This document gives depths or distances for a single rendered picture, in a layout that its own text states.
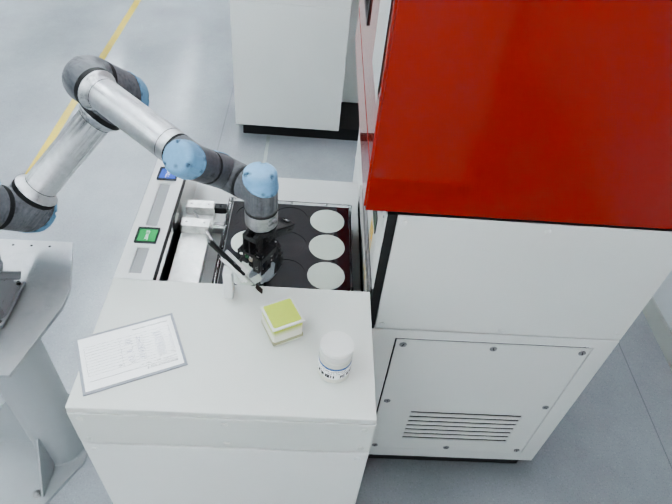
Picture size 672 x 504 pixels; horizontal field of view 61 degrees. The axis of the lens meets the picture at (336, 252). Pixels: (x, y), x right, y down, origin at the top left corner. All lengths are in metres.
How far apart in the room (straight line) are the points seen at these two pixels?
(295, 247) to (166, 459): 0.63
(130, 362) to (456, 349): 0.85
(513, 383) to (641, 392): 1.07
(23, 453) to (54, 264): 0.86
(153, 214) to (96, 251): 1.35
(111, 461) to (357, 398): 0.59
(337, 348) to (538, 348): 0.69
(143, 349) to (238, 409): 0.25
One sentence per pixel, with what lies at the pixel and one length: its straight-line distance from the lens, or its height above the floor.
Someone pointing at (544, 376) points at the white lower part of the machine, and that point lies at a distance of 1.80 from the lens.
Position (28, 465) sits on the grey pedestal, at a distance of 2.35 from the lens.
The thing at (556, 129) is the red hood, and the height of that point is 1.45.
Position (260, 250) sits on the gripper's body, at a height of 1.06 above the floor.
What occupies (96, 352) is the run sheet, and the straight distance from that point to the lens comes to 1.32.
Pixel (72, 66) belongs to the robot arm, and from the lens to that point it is 1.43.
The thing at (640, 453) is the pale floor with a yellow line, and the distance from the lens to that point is 2.62.
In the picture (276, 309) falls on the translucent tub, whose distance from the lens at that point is 1.25.
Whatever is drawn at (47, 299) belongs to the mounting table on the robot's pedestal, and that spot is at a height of 0.82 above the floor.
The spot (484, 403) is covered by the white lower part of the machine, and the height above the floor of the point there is 0.47.
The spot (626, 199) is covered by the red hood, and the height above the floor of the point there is 1.30.
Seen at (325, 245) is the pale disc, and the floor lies 0.90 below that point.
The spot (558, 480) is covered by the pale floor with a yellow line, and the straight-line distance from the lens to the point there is 2.41.
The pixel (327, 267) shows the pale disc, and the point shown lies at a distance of 1.53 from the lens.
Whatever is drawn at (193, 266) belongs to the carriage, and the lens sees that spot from 1.56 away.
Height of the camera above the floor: 2.01
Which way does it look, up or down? 45 degrees down
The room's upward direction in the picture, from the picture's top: 7 degrees clockwise
